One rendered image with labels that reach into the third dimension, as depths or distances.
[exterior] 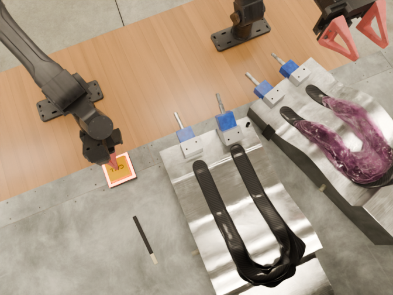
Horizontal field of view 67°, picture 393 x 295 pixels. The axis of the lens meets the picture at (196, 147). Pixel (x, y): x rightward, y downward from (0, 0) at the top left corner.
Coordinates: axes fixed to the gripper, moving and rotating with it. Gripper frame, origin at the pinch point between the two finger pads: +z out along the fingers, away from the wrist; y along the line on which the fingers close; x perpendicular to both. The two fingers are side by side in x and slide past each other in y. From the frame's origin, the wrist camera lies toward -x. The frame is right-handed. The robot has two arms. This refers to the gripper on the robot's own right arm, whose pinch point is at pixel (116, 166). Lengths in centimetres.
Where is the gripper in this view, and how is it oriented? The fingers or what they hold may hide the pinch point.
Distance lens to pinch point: 85.8
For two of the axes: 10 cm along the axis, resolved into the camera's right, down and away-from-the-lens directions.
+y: 9.2, -3.8, 0.9
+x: -3.0, -5.4, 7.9
